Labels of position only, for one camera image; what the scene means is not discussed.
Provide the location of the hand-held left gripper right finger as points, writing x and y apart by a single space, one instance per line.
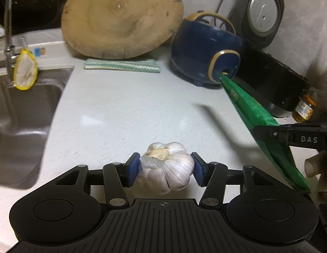
199 171

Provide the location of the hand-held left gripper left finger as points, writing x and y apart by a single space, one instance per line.
133 170

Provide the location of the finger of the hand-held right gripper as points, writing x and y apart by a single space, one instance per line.
269 132

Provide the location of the white garlic bulb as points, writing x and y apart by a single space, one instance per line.
174 171

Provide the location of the green snack packet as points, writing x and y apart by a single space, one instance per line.
247 105

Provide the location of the person's right hand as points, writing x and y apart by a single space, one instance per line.
325 179

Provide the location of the glass jar of pickles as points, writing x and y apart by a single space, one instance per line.
304 108

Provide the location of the black rice cooker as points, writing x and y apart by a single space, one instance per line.
261 66

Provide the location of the green white striped cloth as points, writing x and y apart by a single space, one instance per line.
121 65

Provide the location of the navy blue rice cooker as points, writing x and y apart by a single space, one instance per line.
197 50

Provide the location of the stainless steel sink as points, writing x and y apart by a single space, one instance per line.
26 123

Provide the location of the round wooden cutting board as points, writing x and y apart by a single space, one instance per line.
121 18

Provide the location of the steel kitchen faucet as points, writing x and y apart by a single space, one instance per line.
8 31

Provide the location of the black wok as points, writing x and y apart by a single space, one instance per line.
34 5

